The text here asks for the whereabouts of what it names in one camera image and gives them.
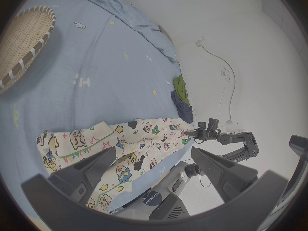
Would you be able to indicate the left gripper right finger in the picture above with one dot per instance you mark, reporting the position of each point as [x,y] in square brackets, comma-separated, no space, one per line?
[221,169]

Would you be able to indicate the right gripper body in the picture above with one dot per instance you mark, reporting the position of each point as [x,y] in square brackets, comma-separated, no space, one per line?
[202,134]

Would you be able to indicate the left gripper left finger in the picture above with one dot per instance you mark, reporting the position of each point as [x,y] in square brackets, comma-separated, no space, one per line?
[93,172]

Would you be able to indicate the white printed pyjama top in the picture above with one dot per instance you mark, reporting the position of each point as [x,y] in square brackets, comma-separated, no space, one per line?
[144,143]

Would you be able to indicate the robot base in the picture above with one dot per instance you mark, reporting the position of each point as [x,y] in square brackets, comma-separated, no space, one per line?
[166,206]

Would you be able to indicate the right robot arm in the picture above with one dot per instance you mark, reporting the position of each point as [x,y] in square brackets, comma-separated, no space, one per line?
[240,138]

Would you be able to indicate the dark blue garment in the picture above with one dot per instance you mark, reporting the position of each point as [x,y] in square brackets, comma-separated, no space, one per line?
[184,111]

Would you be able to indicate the green garment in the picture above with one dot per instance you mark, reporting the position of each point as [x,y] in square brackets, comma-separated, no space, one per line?
[180,86]

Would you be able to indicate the bed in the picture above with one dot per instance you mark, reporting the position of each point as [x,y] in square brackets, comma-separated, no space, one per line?
[96,100]

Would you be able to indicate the pale blue quilt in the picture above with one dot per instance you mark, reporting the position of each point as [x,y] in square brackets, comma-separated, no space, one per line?
[134,15]

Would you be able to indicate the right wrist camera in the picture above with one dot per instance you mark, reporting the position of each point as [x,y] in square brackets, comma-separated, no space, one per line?
[202,125]

